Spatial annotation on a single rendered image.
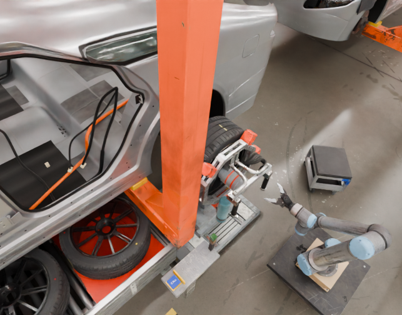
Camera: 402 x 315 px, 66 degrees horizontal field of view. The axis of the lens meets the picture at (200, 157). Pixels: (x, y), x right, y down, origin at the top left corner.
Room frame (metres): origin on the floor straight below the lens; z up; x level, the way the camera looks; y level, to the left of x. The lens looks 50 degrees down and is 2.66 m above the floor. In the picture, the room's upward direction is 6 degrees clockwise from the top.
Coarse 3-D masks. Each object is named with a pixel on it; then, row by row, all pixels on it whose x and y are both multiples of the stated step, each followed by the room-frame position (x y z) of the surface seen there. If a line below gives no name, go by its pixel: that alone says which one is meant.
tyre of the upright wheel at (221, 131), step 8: (208, 120) 1.61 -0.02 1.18; (216, 120) 1.64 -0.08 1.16; (224, 120) 1.67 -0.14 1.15; (208, 128) 1.53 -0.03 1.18; (216, 128) 1.54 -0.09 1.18; (224, 128) 1.55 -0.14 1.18; (232, 128) 1.58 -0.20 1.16; (240, 128) 1.66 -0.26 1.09; (208, 136) 1.46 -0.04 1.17; (216, 136) 1.46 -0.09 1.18; (224, 136) 1.47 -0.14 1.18; (232, 136) 1.49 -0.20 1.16; (240, 136) 1.56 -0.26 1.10; (208, 144) 1.40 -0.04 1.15; (216, 144) 1.40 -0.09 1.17; (224, 144) 1.43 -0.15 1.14; (208, 152) 1.35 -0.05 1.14; (216, 152) 1.38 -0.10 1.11; (208, 160) 1.32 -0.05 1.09; (224, 184) 1.52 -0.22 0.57
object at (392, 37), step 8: (368, 24) 4.54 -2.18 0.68; (376, 24) 4.48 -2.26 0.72; (368, 32) 4.50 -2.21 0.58; (376, 32) 4.43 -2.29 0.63; (384, 32) 4.36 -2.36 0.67; (392, 32) 4.33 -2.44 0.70; (400, 32) 4.27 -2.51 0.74; (376, 40) 4.40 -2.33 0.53; (384, 40) 4.33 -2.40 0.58; (392, 40) 4.27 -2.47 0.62; (400, 40) 4.21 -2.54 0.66; (400, 48) 4.18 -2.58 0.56
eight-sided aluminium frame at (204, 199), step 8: (240, 144) 1.47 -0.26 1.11; (224, 152) 1.38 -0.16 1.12; (232, 152) 1.39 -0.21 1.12; (248, 152) 1.62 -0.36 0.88; (216, 160) 1.32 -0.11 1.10; (224, 160) 1.32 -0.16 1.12; (216, 168) 1.28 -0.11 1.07; (240, 168) 1.58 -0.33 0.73; (208, 184) 1.21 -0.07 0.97; (200, 192) 1.23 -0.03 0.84; (216, 192) 1.39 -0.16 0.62; (224, 192) 1.40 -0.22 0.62; (200, 200) 1.21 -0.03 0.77; (208, 200) 1.24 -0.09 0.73; (216, 200) 1.32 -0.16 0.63
